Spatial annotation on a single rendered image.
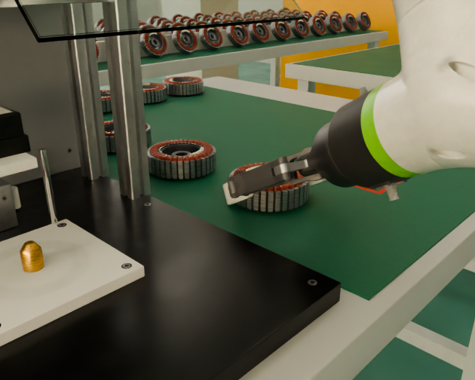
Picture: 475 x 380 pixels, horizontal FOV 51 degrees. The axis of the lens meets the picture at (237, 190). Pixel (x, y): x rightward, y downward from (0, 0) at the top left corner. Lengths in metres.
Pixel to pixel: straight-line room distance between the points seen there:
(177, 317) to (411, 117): 0.25
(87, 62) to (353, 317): 0.47
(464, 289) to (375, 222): 1.38
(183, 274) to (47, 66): 0.39
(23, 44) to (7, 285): 0.36
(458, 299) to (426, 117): 1.58
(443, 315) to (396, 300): 1.33
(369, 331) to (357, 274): 0.08
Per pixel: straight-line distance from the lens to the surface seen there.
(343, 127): 0.49
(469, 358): 1.37
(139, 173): 0.67
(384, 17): 3.85
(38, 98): 0.76
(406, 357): 1.64
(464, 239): 0.66
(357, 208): 0.70
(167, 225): 0.59
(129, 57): 0.63
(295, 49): 2.54
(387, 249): 0.60
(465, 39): 0.40
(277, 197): 0.65
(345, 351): 0.46
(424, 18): 0.42
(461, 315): 1.87
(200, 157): 0.77
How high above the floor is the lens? 1.04
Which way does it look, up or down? 23 degrees down
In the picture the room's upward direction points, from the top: straight up
